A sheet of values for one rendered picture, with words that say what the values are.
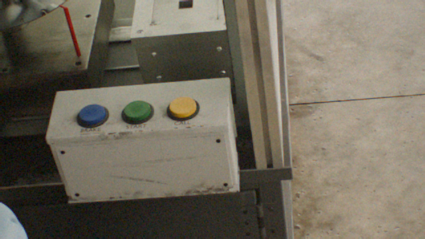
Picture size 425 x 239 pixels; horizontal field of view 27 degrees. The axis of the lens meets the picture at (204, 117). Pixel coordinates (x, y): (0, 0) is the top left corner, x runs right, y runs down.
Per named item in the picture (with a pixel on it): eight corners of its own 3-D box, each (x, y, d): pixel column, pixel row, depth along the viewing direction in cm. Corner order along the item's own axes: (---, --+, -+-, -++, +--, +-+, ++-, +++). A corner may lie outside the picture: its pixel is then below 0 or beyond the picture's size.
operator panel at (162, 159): (239, 145, 148) (229, 76, 138) (239, 193, 140) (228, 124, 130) (77, 157, 151) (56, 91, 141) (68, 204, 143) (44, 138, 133)
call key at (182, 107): (197, 105, 136) (196, 95, 134) (196, 122, 133) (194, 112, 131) (172, 107, 136) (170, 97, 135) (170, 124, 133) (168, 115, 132)
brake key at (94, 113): (108, 111, 137) (105, 102, 136) (105, 129, 134) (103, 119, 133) (83, 113, 138) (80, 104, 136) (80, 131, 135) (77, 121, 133)
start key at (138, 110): (153, 108, 136) (150, 98, 135) (151, 125, 133) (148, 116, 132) (127, 110, 137) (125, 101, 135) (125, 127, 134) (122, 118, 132)
